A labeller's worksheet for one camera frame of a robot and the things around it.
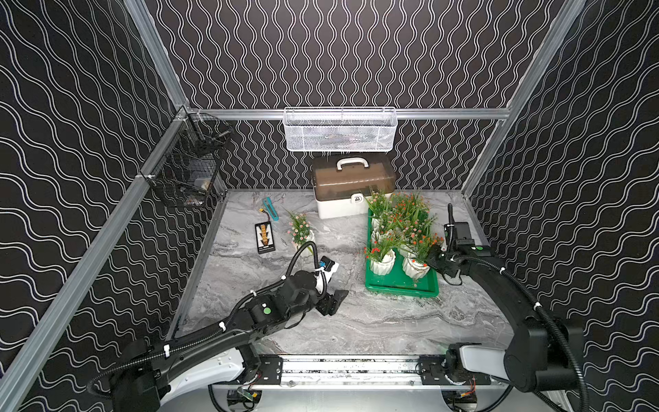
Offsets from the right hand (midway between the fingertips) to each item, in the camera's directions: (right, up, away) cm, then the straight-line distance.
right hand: (430, 259), depth 87 cm
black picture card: (-60, +6, +16) cm, 62 cm away
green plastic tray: (-10, -9, +6) cm, 15 cm away
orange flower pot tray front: (-6, -1, -3) cm, 6 cm away
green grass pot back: (-4, +11, +3) cm, 12 cm away
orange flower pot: (-4, +17, +7) cm, 19 cm away
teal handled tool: (-60, +18, +26) cm, 68 cm away
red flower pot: (-15, 0, +4) cm, 16 cm away
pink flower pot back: (-45, +8, +8) cm, 46 cm away
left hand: (-31, -5, -13) cm, 34 cm away
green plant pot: (-13, +9, +7) cm, 18 cm away
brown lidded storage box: (-30, +27, +8) cm, 41 cm away
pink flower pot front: (-15, +18, +10) cm, 25 cm away
